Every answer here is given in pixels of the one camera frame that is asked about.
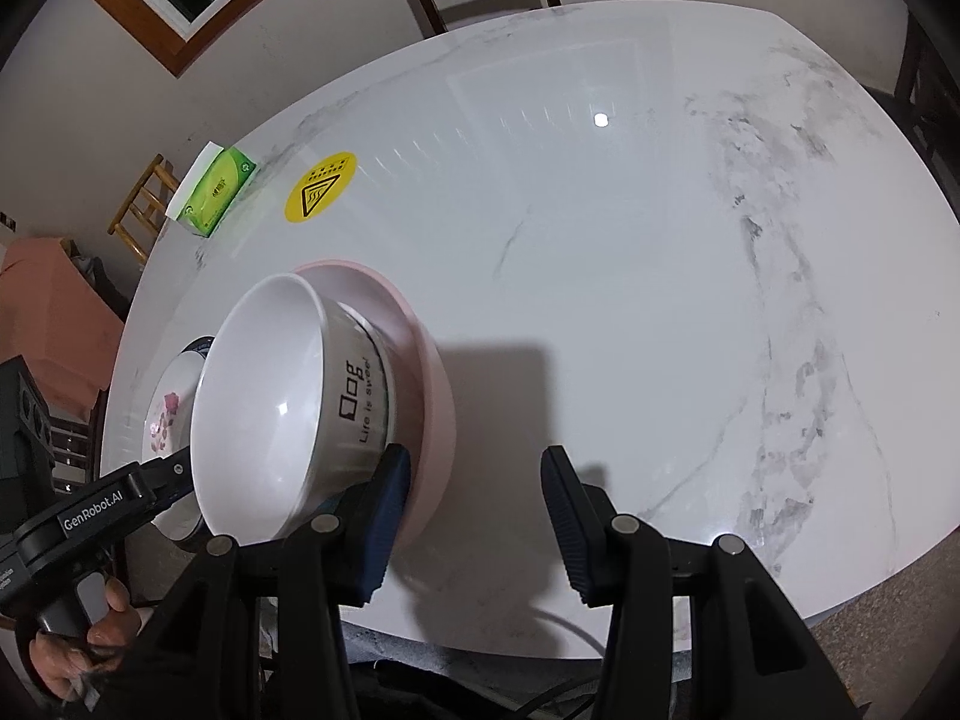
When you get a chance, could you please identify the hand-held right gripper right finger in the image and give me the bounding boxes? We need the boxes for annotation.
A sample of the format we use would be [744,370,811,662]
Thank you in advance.
[541,445,852,720]

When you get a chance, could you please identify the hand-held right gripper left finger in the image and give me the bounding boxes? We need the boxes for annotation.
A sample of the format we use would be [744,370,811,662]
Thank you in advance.
[124,442,413,720]

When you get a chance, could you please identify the white lettered bowl green base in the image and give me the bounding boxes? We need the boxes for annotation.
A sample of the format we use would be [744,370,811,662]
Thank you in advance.
[189,274,398,545]

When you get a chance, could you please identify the round yellow warning sticker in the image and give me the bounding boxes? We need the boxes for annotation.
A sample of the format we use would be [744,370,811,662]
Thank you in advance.
[285,152,358,224]

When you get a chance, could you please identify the green tissue box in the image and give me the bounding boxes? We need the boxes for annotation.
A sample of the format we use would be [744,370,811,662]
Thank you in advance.
[175,142,260,239]

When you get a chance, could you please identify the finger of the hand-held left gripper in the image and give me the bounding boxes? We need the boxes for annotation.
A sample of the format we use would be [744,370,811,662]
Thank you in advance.
[124,446,200,533]

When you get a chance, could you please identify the bamboo chair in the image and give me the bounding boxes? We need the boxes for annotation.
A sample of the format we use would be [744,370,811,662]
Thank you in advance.
[107,154,185,265]

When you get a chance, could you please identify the brown wooden window frame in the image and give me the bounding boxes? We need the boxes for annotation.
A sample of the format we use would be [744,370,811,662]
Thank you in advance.
[71,0,353,77]

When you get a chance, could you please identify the white plate pink flowers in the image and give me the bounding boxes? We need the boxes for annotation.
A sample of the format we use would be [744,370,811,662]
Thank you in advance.
[145,351,215,541]

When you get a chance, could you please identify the person's left hand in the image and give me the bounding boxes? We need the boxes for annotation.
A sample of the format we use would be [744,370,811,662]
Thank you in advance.
[30,577,155,702]

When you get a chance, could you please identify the black cable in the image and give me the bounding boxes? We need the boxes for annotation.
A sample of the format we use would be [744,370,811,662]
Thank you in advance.
[514,604,612,720]

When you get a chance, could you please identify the white lettered bowl pink base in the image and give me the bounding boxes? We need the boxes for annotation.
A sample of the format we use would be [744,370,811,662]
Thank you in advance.
[334,300,398,458]

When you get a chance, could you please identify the dark wooden furniture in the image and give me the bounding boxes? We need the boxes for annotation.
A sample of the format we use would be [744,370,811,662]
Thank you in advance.
[862,11,960,211]

